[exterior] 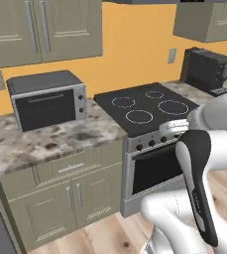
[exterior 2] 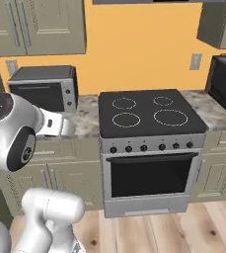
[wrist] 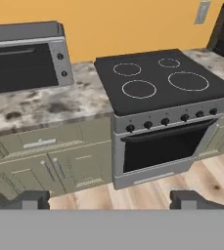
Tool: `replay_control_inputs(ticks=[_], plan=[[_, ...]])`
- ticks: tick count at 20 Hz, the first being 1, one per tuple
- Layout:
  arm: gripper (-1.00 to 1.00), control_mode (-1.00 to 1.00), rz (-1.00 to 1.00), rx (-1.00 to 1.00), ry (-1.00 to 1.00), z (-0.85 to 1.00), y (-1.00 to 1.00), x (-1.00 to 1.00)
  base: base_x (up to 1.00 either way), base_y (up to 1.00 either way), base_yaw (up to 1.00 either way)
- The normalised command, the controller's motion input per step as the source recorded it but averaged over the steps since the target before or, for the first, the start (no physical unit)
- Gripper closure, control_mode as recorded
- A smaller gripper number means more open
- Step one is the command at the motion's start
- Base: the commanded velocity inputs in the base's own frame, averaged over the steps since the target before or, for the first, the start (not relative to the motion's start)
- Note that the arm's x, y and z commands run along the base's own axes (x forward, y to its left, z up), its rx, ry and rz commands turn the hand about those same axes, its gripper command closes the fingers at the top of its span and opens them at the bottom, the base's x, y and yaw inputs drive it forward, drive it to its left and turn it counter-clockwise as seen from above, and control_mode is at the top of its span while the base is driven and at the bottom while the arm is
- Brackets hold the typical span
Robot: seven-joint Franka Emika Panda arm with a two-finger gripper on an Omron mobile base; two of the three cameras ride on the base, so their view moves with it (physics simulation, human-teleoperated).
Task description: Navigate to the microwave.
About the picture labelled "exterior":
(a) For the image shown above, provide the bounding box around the black hob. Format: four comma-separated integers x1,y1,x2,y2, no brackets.
93,82,200,139

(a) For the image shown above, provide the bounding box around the grey toaster oven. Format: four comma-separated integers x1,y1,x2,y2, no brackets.
6,69,87,133

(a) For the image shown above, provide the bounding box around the olive wall cupboard run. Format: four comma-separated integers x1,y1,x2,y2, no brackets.
172,1,227,44

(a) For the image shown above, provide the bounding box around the olive base cupboard door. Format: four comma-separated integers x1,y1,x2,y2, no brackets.
9,181,78,245
72,163,123,230

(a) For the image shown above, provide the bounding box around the grey base cupboard handle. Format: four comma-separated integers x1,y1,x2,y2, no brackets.
65,186,75,212
75,183,84,208

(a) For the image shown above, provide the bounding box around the silver oven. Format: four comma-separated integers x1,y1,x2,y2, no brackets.
120,123,192,218

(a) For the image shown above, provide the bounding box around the black coffee machine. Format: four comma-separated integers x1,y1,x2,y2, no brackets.
179,47,227,97

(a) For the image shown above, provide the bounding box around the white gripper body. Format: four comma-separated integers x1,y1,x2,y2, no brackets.
158,118,190,134

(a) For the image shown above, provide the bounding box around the olive wall cupboard door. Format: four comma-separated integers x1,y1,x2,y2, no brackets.
0,0,43,69
33,0,103,64

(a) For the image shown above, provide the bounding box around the grey cupboard door handle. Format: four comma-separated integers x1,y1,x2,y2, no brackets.
37,0,52,54
24,0,40,55

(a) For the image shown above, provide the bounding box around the olive drawer front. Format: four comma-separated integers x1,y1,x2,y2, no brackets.
35,140,123,192

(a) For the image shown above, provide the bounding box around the grey drawer handle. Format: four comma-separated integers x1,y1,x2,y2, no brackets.
57,162,85,175

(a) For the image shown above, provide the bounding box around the black oven door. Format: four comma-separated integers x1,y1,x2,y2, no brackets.
130,142,189,200

